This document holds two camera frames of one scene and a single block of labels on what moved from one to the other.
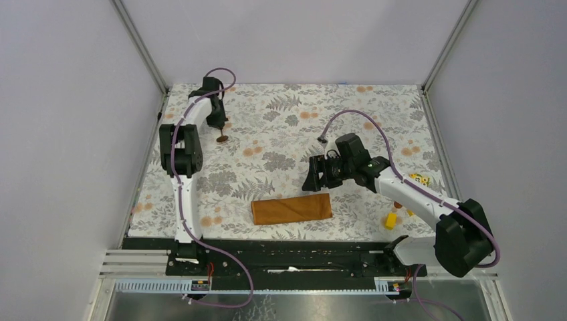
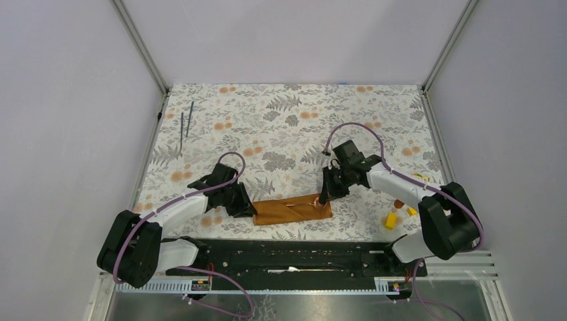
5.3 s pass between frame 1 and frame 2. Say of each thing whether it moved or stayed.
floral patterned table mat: stayed
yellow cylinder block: stayed
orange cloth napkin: stayed
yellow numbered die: stayed
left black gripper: moved
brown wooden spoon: moved
